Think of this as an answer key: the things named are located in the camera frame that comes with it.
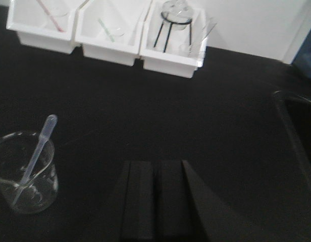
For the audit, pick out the white plastic bin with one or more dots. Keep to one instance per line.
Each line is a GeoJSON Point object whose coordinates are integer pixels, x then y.
{"type": "Point", "coordinates": [96, 44]}
{"type": "Point", "coordinates": [171, 62]}
{"type": "Point", "coordinates": [35, 29]}

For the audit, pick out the black wire tripod stand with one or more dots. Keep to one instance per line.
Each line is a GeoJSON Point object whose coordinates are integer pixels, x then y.
{"type": "Point", "coordinates": [168, 32]}

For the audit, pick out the left white plastic bin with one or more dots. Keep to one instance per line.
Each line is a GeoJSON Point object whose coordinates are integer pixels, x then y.
{"type": "Point", "coordinates": [35, 29]}

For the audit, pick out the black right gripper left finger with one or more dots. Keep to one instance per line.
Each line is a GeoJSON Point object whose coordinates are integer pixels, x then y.
{"type": "Point", "coordinates": [135, 215]}

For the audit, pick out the clear glass rod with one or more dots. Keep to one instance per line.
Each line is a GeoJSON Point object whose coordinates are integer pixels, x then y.
{"type": "Point", "coordinates": [197, 42]}

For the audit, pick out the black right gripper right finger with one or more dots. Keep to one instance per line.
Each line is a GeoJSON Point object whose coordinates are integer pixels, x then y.
{"type": "Point", "coordinates": [187, 210]}

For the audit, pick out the right white plastic bin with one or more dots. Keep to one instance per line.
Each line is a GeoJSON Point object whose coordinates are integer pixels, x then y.
{"type": "Point", "coordinates": [171, 62]}

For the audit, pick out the black sink basin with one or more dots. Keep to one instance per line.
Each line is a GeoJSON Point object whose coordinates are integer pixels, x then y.
{"type": "Point", "coordinates": [295, 112]}

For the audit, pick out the clear plastic pipette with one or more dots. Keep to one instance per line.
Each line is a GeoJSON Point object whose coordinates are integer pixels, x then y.
{"type": "Point", "coordinates": [44, 136]}

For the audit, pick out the small glass dish left bin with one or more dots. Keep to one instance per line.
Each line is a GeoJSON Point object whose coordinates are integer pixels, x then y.
{"type": "Point", "coordinates": [57, 8]}

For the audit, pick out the small glass dish bin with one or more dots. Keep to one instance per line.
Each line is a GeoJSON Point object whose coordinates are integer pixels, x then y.
{"type": "Point", "coordinates": [117, 32]}
{"type": "Point", "coordinates": [57, 8]}
{"type": "Point", "coordinates": [185, 50]}

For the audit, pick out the blue object at right edge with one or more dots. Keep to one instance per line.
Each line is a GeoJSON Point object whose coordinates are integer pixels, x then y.
{"type": "Point", "coordinates": [302, 61]}

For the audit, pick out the small glass dish middle bin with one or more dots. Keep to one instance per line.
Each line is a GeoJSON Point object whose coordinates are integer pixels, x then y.
{"type": "Point", "coordinates": [117, 32]}

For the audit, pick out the small glass dish right bin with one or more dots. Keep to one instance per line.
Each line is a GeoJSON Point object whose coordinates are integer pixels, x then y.
{"type": "Point", "coordinates": [185, 50]}

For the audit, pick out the clear glass beaker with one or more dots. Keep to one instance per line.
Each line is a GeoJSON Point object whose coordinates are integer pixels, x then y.
{"type": "Point", "coordinates": [37, 192]}

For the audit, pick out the red stirring rod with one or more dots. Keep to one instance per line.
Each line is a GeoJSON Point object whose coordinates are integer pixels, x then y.
{"type": "Point", "coordinates": [45, 9]}

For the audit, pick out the round glass flask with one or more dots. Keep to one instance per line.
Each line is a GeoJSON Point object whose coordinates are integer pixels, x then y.
{"type": "Point", "coordinates": [179, 12]}

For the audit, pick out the middle white plastic bin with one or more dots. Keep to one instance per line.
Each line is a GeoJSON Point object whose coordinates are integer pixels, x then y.
{"type": "Point", "coordinates": [96, 44]}

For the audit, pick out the green stirring rod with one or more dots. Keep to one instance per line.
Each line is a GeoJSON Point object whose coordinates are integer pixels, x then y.
{"type": "Point", "coordinates": [106, 30]}

